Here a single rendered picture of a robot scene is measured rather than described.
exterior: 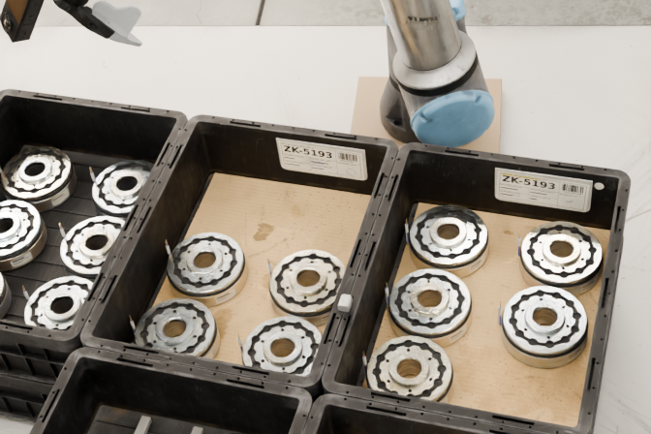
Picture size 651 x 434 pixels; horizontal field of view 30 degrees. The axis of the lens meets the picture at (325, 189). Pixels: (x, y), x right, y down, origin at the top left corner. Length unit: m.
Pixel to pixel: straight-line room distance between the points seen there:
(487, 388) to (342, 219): 0.33
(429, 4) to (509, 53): 0.53
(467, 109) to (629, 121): 0.39
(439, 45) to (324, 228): 0.29
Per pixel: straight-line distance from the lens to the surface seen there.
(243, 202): 1.70
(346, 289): 1.45
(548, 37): 2.12
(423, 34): 1.59
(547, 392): 1.48
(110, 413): 1.53
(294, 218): 1.67
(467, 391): 1.48
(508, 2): 3.30
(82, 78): 2.16
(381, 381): 1.46
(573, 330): 1.50
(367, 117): 1.94
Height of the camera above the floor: 2.07
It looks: 47 degrees down
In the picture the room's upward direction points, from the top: 8 degrees counter-clockwise
